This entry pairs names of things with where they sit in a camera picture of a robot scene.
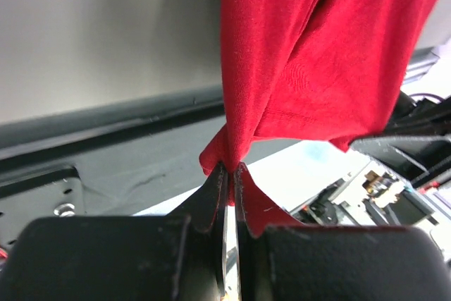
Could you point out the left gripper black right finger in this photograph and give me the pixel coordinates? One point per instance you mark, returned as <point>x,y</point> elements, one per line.
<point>254,212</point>

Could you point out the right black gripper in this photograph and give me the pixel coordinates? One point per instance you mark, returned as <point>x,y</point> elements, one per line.
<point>416,142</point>

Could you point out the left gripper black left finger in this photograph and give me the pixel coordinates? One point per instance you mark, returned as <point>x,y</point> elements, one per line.
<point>202,267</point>

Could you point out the black mounting plate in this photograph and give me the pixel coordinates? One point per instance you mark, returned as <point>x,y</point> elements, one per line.
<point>117,159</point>

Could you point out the red t-shirt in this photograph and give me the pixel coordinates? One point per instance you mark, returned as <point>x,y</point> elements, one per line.
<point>327,70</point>

